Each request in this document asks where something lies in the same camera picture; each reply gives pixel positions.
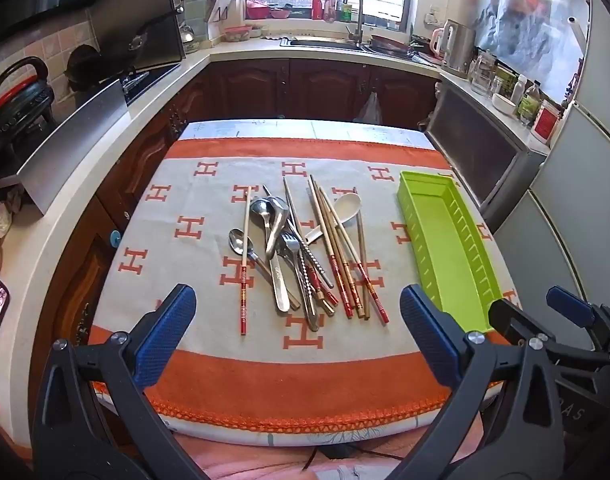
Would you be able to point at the hanging plastic bag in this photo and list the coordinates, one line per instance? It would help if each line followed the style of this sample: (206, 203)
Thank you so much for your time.
(371, 110)

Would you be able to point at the red pan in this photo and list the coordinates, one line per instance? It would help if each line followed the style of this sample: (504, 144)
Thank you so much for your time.
(390, 42)

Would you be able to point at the white kitchen countertop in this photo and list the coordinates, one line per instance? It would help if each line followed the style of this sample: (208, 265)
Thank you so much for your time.
(45, 260)

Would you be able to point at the person's pink clothing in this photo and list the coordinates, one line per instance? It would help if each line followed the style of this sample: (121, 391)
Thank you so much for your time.
(265, 462)

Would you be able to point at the glass jar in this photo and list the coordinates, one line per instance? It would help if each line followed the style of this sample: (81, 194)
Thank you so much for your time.
(482, 75)

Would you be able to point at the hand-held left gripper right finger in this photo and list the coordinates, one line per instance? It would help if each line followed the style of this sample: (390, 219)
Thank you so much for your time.
(427, 335)

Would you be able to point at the metal fork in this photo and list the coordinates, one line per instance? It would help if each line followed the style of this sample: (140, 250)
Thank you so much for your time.
(288, 247)

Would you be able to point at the plain brown wooden chopstick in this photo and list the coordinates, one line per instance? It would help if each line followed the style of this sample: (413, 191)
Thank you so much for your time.
(362, 260)

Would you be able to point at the kitchen sink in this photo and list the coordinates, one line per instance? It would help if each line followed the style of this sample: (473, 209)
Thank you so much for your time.
(320, 42)

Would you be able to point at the white plastic bottle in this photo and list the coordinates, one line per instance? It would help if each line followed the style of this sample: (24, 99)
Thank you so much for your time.
(519, 89)

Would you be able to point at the grey cabinet frosted doors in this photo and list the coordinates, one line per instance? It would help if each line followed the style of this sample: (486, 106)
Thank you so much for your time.
(480, 155)

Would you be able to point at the green plastic utensil tray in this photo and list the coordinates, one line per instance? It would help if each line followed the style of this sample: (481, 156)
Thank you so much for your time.
(445, 240)

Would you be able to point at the small metal spoon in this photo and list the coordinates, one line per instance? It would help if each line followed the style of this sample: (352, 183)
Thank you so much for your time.
(241, 241)

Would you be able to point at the green label bottle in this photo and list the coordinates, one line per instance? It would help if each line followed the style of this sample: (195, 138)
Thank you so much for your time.
(529, 105)

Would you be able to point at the red package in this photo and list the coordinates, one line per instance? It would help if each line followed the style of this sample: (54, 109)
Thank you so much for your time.
(545, 122)

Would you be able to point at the bamboo chopstick red striped end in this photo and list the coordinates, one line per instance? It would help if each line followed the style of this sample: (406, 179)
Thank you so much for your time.
(245, 260)
(369, 285)

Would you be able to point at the twisted metal chopstick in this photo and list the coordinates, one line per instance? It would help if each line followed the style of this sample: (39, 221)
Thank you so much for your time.
(317, 260)
(305, 280)

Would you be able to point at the steel electric kettle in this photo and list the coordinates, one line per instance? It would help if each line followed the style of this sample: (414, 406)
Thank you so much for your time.
(460, 47)

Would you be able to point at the stainless steel panel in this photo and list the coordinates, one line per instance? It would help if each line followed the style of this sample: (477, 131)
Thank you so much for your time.
(70, 155)

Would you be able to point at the pink bowl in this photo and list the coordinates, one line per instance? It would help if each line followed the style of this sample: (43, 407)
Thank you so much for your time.
(237, 34)

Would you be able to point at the white ceramic spoon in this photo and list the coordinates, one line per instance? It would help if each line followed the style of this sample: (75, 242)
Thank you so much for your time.
(347, 206)

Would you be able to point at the red bottle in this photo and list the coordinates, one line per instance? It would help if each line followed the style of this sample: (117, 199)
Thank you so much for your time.
(318, 5)

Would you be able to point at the black wok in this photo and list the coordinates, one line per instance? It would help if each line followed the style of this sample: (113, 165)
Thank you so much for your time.
(84, 67)

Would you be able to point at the brown chopstick red end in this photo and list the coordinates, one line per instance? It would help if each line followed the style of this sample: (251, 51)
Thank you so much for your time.
(344, 260)
(330, 240)

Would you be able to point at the grey refrigerator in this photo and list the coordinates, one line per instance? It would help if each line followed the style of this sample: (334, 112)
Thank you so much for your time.
(575, 220)

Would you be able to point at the pink white kettle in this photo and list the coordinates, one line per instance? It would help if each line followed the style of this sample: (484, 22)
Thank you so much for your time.
(437, 42)

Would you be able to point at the small steel kettle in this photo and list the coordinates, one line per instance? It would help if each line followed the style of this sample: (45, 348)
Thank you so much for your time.
(186, 34)

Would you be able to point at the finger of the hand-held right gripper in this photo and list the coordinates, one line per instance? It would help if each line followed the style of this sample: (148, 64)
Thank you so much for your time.
(570, 305)
(510, 317)

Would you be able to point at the steel faucet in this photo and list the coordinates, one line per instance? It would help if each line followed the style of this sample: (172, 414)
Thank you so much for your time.
(359, 25)

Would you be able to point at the orange beige printed tablecloth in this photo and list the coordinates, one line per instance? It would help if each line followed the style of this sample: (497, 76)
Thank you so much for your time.
(195, 270)

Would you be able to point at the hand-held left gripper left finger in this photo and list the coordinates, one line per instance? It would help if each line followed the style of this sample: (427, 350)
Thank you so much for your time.
(167, 332)

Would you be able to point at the black gas stove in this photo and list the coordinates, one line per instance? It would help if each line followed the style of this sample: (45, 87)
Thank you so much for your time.
(150, 80)

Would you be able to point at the white bowl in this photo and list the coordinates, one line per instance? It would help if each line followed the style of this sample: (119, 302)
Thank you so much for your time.
(504, 104)

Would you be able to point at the large metal spoon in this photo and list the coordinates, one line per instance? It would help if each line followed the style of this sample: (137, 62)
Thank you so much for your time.
(281, 290)

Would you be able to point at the printed wall poster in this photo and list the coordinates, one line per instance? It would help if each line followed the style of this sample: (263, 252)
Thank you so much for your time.
(530, 20)

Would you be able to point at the red bowl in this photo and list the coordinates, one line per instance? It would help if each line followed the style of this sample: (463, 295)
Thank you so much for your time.
(256, 10)

